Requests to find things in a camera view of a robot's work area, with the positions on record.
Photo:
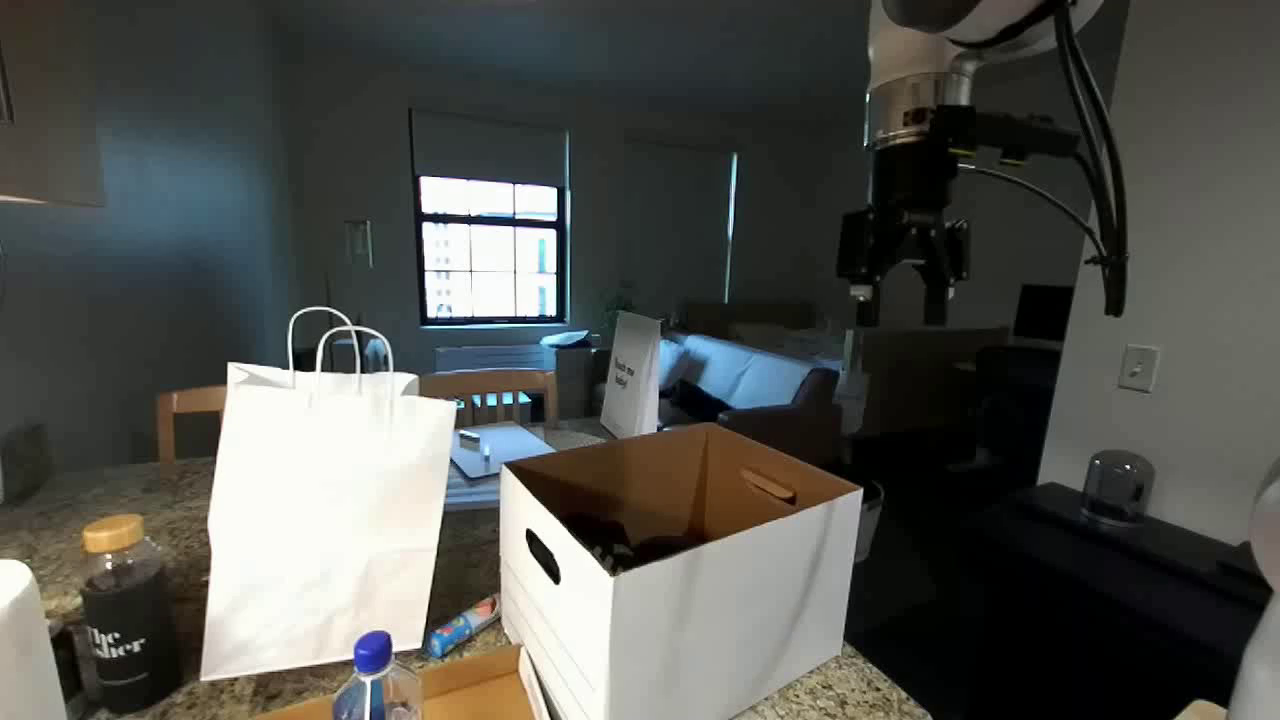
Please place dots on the clear bottle with blue cap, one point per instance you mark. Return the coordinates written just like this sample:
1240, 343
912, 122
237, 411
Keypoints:
375, 684

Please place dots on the bright window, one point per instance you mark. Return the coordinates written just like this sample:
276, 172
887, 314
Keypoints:
484, 253

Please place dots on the white paper shopping bag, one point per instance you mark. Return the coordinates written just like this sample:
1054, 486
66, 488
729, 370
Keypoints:
327, 521

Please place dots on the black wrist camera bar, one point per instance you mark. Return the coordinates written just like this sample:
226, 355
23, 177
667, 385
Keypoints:
1006, 135

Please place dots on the white wall switch plate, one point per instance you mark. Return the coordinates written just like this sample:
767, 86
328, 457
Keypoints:
1136, 370

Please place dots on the flat brown cardboard tray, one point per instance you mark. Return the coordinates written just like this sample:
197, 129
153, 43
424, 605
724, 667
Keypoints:
466, 692

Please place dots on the dark low cabinet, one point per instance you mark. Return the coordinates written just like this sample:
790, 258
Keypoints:
1066, 613

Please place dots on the grey roller blind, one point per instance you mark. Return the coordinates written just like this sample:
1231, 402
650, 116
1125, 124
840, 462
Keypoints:
484, 143

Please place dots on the white rounded object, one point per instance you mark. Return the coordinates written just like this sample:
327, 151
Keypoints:
25, 655

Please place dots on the white paper stack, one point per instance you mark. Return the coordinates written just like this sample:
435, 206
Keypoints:
502, 454

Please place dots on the dark monitor screen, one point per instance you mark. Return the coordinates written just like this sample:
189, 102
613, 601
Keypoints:
1042, 314

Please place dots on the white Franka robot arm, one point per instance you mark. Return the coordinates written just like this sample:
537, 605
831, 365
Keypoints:
906, 52

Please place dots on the white cardboard storage box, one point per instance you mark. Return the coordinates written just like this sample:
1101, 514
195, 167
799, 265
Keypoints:
707, 613

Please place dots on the grey sofa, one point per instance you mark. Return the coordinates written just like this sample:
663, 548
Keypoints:
744, 375

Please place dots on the clear glass jar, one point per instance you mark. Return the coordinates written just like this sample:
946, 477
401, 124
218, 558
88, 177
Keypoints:
1118, 482

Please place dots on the blue and white carton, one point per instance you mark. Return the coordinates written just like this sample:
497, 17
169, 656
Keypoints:
466, 624

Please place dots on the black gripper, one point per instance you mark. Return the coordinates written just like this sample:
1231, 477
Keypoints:
906, 233

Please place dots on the dark jar with cork lid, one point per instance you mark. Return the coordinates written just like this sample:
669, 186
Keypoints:
125, 624

